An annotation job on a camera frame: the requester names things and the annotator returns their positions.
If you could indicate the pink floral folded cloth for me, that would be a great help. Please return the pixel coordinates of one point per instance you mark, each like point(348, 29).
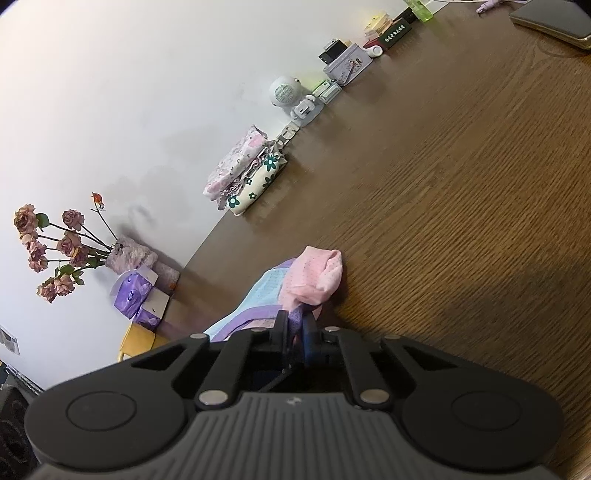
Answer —
point(235, 166)

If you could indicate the black loudspeaker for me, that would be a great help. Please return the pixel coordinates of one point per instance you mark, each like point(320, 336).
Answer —
point(16, 424)

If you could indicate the lilac textured vase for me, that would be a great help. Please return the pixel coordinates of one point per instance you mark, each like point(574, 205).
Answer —
point(134, 258)

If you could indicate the dried rose bouquet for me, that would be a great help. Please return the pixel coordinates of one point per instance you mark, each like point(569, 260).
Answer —
point(69, 244)

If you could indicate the small white adapter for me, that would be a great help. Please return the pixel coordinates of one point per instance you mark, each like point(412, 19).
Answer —
point(287, 134)

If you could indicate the grey tablet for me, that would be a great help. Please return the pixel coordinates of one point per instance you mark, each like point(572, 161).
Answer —
point(554, 21)

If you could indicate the clear green bottle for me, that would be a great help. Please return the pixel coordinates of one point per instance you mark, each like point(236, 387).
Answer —
point(419, 10)

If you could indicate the white and green small box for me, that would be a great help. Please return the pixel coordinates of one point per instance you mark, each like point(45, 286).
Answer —
point(328, 90)

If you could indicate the cream green-flowered folded cloth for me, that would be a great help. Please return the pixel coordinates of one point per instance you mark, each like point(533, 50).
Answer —
point(258, 184)

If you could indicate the lilac tin box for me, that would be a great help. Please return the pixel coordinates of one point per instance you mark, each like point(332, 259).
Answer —
point(348, 67)

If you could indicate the small black box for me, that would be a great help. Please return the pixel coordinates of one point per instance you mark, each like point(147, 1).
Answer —
point(332, 50)

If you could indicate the purple tissue pack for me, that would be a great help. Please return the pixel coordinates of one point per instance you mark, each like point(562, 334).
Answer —
point(131, 295)
point(154, 309)

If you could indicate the white robot-shaped speaker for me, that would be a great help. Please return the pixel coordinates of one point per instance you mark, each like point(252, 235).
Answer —
point(284, 91)

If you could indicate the black box with white print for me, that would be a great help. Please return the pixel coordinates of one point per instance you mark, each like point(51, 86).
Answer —
point(397, 32)

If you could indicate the yellow and red box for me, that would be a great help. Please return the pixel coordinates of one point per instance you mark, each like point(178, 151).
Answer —
point(377, 24)

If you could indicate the yellow mug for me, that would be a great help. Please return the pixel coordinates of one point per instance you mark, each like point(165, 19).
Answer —
point(138, 339)

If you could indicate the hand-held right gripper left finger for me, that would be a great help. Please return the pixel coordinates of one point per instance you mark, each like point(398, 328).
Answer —
point(279, 332)

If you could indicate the pink and blue mesh shirt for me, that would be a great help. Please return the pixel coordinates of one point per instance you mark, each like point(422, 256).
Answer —
point(314, 277)

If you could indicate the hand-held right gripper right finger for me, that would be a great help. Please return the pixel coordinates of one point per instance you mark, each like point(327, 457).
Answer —
point(310, 350)

